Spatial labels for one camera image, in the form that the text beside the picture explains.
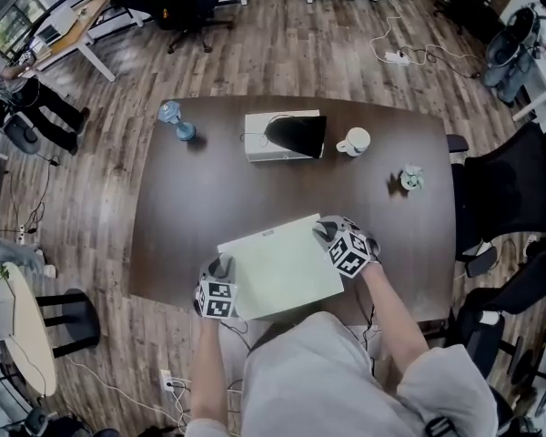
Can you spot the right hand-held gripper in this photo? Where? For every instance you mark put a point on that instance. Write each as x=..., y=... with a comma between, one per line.
x=348, y=255

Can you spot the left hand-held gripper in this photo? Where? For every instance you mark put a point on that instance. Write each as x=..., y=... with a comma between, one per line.
x=216, y=301

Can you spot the pale green panel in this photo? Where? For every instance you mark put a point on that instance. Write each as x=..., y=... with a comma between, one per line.
x=282, y=271

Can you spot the person's right forearm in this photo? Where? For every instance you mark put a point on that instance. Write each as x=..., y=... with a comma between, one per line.
x=393, y=317

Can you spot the person's left forearm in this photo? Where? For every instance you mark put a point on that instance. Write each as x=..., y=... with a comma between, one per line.
x=207, y=371

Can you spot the dark brown wooden table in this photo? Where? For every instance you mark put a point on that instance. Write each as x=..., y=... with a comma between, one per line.
x=209, y=198

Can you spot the white mug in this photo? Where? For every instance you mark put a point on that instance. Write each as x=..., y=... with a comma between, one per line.
x=357, y=141

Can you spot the small potted plant white pot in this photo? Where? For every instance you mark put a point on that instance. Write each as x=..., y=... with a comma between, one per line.
x=411, y=178

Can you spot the white rectangular box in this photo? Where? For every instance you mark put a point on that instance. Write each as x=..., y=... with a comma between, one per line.
x=255, y=146

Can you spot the white floor socket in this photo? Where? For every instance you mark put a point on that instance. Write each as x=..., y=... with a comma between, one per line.
x=166, y=379

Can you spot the person's light grey shirt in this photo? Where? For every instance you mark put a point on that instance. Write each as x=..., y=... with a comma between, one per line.
x=327, y=380

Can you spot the white paper cup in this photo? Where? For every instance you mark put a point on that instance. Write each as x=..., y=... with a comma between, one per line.
x=490, y=318

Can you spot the black mesh office chair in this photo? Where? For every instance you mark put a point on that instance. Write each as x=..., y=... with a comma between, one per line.
x=528, y=285
x=509, y=185
x=182, y=3
x=464, y=3

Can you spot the white power strip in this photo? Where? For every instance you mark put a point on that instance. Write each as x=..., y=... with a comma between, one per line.
x=397, y=57

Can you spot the round beige table black base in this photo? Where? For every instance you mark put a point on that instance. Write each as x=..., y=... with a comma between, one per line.
x=32, y=348

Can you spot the small green vine plant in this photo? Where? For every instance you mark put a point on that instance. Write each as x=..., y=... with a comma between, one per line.
x=3, y=272

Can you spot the long wooden desk white legs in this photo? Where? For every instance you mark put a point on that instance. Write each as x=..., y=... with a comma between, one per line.
x=77, y=27

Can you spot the white countertop oven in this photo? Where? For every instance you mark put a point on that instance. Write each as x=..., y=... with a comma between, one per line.
x=54, y=23

